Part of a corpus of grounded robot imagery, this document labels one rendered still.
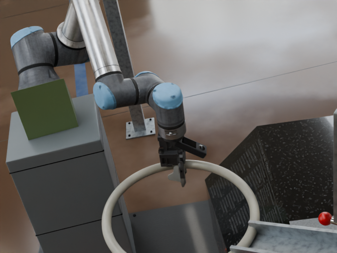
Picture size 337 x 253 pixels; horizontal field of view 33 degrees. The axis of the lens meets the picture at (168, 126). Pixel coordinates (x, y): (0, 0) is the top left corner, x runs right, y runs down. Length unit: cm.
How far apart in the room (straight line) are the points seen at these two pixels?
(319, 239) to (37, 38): 143
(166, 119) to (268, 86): 239
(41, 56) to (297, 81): 222
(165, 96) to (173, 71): 274
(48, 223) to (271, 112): 184
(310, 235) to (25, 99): 130
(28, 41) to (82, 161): 55
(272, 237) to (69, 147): 101
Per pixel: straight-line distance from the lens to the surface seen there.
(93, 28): 186
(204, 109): 393
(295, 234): 163
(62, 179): 244
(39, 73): 237
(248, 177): 214
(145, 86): 182
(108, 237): 172
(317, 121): 227
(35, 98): 237
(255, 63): 441
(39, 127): 243
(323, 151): 211
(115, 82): 179
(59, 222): 259
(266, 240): 168
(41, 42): 244
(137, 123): 379
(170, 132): 179
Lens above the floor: 214
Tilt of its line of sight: 34 degrees down
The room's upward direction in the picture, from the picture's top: 11 degrees counter-clockwise
